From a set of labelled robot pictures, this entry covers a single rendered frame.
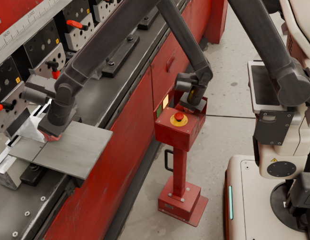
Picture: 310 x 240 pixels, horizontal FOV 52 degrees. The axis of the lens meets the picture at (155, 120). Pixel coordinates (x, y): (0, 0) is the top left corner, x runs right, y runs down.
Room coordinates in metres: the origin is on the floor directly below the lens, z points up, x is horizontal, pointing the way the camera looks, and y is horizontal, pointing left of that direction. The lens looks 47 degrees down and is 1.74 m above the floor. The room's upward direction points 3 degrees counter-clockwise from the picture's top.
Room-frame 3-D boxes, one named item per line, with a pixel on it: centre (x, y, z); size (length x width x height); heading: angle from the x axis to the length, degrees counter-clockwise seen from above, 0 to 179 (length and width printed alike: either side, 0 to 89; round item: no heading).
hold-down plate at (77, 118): (0.69, 0.36, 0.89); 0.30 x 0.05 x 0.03; 157
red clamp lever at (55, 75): (0.80, 0.30, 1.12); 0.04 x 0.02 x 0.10; 67
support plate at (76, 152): (0.62, 0.29, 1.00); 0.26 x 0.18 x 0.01; 67
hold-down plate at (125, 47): (1.21, 0.13, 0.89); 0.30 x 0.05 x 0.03; 157
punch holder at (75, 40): (1.02, 0.27, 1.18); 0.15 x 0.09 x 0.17; 157
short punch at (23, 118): (0.68, 0.43, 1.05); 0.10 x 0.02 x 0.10; 157
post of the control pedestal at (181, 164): (0.93, -0.11, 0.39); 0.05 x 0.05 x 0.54; 61
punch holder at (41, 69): (0.84, 0.35, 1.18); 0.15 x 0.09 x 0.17; 157
